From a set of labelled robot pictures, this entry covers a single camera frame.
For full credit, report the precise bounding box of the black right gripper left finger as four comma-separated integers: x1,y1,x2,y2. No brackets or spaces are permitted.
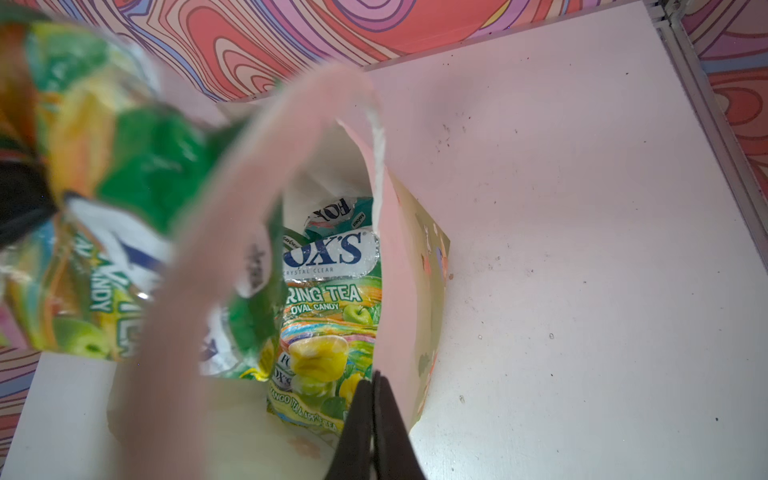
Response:
325,380,374,480

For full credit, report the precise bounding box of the illustrated paper gift bag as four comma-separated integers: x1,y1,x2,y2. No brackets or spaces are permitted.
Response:
107,59,452,480

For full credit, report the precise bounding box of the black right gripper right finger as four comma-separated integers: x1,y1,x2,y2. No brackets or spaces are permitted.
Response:
373,371,426,480

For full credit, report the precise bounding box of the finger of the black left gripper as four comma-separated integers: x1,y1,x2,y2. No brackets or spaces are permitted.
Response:
1,160,57,249

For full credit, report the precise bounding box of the green yellow Fox's bag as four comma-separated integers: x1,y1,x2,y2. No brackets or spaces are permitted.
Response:
268,227,383,434
0,5,289,382

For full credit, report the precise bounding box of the teal Fox's mint bag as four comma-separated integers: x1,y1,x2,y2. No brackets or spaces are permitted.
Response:
304,196,373,241

